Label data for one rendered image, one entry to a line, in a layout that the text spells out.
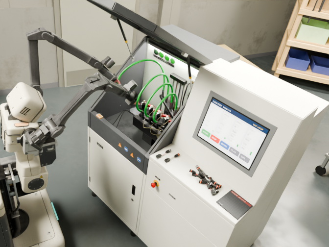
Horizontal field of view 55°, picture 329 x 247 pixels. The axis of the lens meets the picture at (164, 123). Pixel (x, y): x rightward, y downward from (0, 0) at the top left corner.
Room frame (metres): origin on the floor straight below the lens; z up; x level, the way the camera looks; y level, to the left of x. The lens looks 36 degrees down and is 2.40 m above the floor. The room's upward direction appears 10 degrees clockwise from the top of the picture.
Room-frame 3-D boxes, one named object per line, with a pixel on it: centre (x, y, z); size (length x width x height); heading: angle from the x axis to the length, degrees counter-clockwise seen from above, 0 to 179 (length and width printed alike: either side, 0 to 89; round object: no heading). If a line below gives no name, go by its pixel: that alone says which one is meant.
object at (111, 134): (1.81, 0.32, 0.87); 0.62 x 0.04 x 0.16; 52
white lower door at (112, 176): (1.80, 0.34, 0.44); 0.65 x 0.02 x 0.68; 52
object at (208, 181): (1.42, -0.31, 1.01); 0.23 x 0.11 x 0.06; 52
